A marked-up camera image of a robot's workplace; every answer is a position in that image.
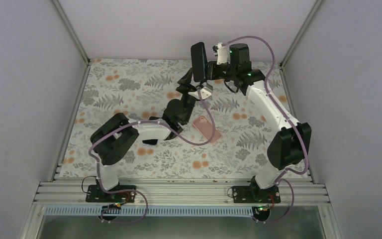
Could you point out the floral patterned table mat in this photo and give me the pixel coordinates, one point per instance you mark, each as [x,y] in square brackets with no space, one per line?
[141,88]

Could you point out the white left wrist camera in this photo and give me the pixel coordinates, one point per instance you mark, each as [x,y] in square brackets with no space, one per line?
[202,91]

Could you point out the pink phone case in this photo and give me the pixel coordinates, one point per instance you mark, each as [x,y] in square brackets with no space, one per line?
[205,127]

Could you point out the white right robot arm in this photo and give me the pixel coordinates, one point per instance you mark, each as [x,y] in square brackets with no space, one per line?
[288,150]

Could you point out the slotted grey cable duct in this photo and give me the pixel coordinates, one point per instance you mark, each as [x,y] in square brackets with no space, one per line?
[152,211]

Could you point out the blue black phone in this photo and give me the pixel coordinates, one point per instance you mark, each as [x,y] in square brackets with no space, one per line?
[199,62]

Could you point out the aluminium front rail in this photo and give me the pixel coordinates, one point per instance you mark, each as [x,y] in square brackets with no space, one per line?
[181,193]

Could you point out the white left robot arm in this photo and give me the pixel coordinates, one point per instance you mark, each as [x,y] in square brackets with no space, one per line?
[113,140]

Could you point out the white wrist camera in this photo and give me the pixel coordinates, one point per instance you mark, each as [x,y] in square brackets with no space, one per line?
[202,91]
[221,53]

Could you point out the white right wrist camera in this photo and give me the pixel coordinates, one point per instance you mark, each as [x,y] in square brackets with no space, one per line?
[221,53]

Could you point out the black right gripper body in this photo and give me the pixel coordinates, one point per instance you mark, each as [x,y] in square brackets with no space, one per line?
[214,75]

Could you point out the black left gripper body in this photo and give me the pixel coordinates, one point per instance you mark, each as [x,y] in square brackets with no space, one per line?
[189,88]

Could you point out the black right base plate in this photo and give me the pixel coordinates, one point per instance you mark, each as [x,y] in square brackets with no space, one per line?
[243,194]

